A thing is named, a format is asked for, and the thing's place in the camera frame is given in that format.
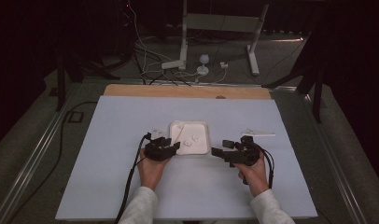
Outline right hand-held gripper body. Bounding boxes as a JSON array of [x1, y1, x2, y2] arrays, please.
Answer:
[[227, 128, 276, 168]]

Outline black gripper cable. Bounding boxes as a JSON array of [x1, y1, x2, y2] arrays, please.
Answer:
[[254, 144, 276, 190], [114, 133, 152, 224]]

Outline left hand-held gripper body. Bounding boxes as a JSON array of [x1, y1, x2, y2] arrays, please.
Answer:
[[144, 126, 173, 162]]

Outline white power strip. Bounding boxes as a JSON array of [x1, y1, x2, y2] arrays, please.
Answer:
[[161, 59, 186, 71]]

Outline long black floor cable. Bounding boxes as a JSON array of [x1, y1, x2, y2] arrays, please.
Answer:
[[6, 100, 99, 224]]

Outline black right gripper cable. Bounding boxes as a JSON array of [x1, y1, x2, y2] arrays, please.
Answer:
[[254, 144, 276, 190]]

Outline pale table cover sheet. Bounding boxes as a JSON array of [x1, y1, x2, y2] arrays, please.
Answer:
[[54, 94, 318, 221]]

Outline aluminium floor rail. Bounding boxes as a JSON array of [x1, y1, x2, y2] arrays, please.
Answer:
[[271, 87, 368, 224], [0, 83, 83, 224]]

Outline thin wooden skewer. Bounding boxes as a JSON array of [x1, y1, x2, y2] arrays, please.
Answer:
[[172, 123, 184, 144]]

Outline person's left hand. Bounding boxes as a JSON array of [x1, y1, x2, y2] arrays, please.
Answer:
[[136, 147, 174, 191]]

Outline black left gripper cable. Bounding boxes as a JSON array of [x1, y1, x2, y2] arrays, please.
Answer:
[[114, 133, 152, 224]]

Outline black tripod stand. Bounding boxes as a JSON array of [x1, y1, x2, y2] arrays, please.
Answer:
[[261, 29, 325, 124], [54, 50, 122, 112]]

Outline white floor cables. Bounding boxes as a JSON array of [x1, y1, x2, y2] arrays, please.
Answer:
[[127, 2, 229, 85]]

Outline white square tray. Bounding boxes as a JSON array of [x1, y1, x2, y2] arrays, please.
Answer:
[[168, 119, 211, 156]]

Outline small white round lamp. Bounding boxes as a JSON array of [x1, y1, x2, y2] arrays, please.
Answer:
[[196, 53, 211, 77]]

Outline person's right hand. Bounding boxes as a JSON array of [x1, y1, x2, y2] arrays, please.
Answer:
[[233, 151, 271, 198]]

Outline grey metal stand frame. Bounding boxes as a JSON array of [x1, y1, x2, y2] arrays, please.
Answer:
[[178, 0, 270, 77]]

